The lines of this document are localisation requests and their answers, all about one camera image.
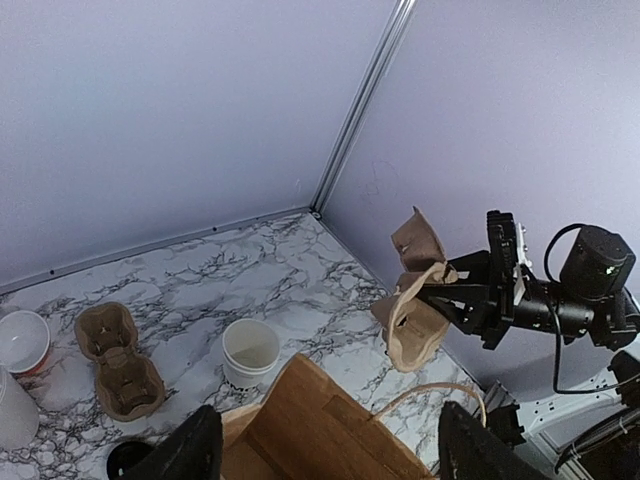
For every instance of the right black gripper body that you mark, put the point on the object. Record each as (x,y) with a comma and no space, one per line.
(499,315)

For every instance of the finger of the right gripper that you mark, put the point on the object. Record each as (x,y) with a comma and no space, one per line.
(463,305)
(472,266)

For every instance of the brown paper bag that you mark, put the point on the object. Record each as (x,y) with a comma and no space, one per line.
(308,427)

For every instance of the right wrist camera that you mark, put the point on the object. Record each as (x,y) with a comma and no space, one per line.
(508,253)

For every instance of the white utensil holder cup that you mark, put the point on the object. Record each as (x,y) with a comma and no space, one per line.
(19,420)

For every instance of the right aluminium frame post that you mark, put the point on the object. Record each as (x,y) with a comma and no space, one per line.
(381,59)

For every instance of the orange white bowl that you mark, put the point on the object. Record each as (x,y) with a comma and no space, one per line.
(25,342)

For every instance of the cardboard cup carrier tray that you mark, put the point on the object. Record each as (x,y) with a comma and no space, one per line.
(128,385)

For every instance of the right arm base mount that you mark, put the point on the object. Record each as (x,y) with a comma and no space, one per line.
(502,421)

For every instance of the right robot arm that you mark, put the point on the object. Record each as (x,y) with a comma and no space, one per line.
(588,299)

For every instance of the stacked white paper cups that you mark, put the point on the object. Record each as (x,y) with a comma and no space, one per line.
(251,349)

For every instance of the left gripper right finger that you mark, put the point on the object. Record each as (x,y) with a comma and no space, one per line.
(467,450)

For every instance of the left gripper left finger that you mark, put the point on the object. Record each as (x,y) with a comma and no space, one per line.
(193,451)

